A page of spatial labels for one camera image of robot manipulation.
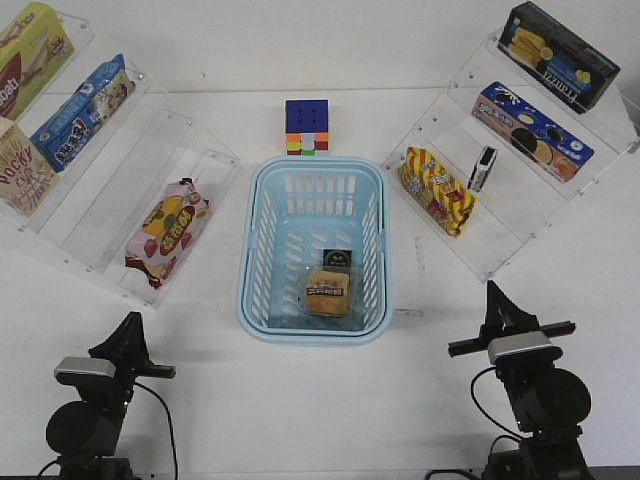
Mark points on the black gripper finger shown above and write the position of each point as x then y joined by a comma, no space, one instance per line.
503,317
128,340

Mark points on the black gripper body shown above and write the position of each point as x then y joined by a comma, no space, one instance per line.
130,363
531,360

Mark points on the bread slice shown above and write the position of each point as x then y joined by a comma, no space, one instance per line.
326,291

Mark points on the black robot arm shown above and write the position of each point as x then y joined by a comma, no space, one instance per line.
548,402
85,432

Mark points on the black white tissue pack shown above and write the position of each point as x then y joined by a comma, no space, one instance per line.
482,168

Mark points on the light blue plastic basket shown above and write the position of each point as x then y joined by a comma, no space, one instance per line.
297,207

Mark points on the pink strawberry snack bag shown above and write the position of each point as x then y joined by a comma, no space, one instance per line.
168,232

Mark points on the red yellow striped snack bag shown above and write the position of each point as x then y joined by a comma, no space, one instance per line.
436,190

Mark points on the clear acrylic right shelf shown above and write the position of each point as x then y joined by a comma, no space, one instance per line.
519,198

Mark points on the clear acrylic shelf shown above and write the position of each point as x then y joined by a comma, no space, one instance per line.
519,198
104,195

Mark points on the clear acrylic left shelf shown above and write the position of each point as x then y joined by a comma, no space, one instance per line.
104,195

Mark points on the Pocky biscuit stick box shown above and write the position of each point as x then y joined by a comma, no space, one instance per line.
26,176

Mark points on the blue orange cookie box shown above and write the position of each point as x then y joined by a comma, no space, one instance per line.
531,132

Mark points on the blue cookie bag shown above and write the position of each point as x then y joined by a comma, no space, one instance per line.
62,137

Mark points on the black blue cracker box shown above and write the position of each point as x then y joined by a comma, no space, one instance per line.
568,66

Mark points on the multicolour puzzle cube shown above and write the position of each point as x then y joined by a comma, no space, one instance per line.
307,127

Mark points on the yellow-green snack box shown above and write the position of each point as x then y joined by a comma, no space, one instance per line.
34,47

